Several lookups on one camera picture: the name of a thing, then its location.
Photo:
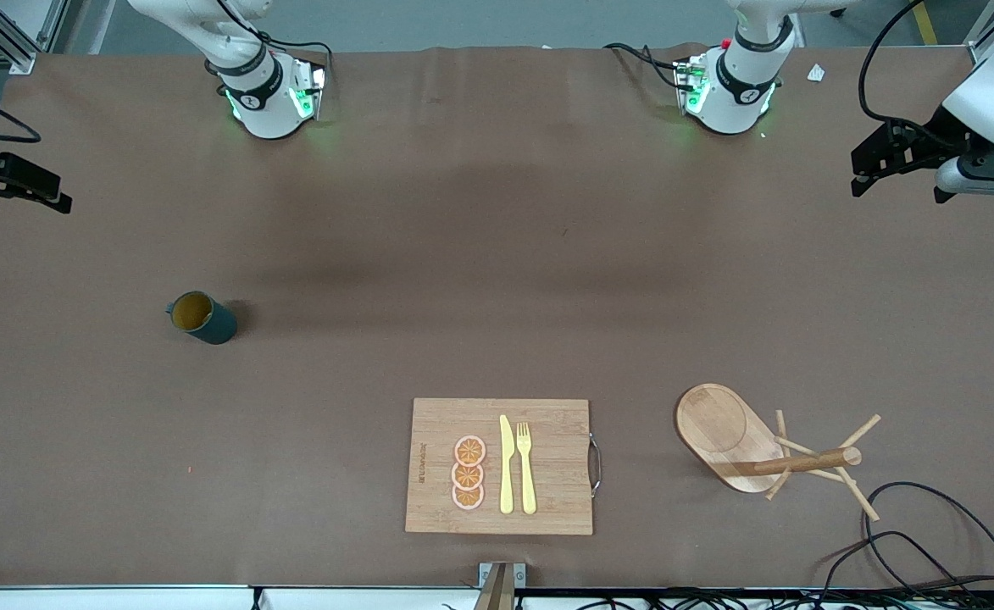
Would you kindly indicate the yellow plastic knife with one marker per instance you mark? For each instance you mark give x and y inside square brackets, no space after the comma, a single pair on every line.
[506,466]

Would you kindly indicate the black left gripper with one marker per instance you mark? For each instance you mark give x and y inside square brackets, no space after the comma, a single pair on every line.
[926,141]

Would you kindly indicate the table cover sheet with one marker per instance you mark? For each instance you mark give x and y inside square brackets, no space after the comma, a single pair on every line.
[378,254]

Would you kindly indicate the orange slice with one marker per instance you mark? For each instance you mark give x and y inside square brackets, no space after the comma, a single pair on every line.
[469,450]

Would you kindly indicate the yellow plastic fork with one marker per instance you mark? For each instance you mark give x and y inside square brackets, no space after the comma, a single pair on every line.
[527,474]

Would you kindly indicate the teal cup yellow inside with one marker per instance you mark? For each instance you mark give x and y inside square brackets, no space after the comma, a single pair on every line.
[217,326]

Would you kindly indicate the metal bracket with wooden post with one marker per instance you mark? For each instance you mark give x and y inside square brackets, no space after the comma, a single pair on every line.
[501,585]

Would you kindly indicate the bamboo cutting board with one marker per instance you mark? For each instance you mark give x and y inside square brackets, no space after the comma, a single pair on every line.
[547,474]

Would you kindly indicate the wooden mug tree stand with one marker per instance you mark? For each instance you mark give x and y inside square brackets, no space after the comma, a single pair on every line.
[717,432]

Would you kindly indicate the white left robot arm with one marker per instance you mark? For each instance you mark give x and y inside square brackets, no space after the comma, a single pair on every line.
[992,93]

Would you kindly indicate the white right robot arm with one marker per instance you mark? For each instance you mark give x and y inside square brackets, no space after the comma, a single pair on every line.
[259,93]

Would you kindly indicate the white paper scrap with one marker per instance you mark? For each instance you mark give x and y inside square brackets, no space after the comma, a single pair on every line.
[816,73]

